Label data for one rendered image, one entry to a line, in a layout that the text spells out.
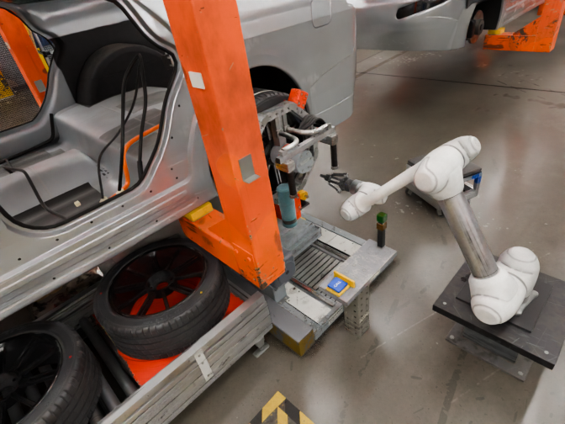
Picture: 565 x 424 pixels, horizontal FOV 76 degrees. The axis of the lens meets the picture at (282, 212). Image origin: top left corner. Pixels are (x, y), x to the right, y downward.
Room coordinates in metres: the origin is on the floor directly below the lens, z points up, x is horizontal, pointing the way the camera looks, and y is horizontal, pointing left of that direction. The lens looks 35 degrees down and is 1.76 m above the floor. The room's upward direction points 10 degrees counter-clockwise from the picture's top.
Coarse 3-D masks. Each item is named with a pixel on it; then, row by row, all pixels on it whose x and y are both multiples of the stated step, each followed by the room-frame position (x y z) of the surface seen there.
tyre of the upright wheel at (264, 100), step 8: (256, 88) 2.07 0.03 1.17; (256, 96) 1.91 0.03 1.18; (264, 96) 1.90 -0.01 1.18; (272, 96) 1.92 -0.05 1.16; (280, 96) 1.95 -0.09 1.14; (288, 96) 2.00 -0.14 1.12; (256, 104) 1.85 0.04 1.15; (264, 104) 1.88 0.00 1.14; (272, 104) 1.92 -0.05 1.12; (304, 136) 2.06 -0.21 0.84; (296, 176) 1.98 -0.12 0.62
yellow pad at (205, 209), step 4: (204, 204) 1.66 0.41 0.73; (208, 204) 1.65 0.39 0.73; (200, 208) 1.63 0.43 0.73; (204, 208) 1.64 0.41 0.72; (208, 208) 1.65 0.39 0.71; (212, 208) 1.66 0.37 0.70; (192, 212) 1.60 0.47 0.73; (196, 212) 1.60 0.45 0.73; (200, 212) 1.62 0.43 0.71; (204, 212) 1.63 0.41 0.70; (208, 212) 1.64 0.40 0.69; (184, 216) 1.65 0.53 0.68; (188, 216) 1.61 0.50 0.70; (192, 216) 1.58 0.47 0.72; (196, 216) 1.60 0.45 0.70; (200, 216) 1.61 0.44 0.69; (192, 220) 1.59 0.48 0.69
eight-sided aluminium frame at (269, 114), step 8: (280, 104) 1.89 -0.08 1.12; (288, 104) 1.88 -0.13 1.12; (296, 104) 1.91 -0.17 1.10; (264, 112) 1.82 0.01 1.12; (272, 112) 1.80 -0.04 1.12; (280, 112) 1.83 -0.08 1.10; (296, 112) 1.91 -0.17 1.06; (304, 112) 1.95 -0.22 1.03; (264, 120) 1.76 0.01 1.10; (264, 128) 1.75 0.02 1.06; (312, 128) 1.98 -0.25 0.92; (312, 152) 1.99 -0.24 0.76; (304, 176) 1.91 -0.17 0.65; (296, 184) 1.88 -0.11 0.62; (304, 184) 1.90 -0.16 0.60
